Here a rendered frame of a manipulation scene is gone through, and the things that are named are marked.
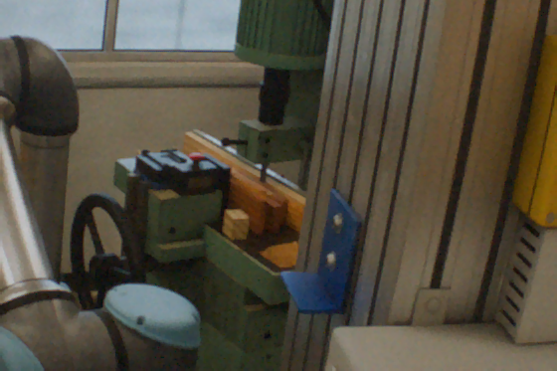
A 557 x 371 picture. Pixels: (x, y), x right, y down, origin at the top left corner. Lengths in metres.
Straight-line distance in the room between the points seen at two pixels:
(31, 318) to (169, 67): 2.16
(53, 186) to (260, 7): 0.55
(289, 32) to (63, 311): 0.80
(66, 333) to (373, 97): 0.46
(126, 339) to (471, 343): 0.47
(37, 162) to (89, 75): 1.72
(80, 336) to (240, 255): 0.63
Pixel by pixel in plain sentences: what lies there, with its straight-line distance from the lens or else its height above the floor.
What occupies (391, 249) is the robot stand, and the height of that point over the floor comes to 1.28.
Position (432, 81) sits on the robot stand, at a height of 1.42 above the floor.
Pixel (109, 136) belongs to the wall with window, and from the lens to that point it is 3.08.
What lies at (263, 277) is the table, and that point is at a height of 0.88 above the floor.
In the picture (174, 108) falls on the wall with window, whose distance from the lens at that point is 3.13.
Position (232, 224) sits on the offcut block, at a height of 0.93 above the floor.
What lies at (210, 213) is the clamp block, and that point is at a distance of 1.67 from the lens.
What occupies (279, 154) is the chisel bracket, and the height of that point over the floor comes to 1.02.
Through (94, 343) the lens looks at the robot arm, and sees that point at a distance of 1.00.
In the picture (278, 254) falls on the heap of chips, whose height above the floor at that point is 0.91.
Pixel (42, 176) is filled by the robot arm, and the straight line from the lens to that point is 1.29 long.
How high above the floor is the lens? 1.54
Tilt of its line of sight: 18 degrees down
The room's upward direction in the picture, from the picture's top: 8 degrees clockwise
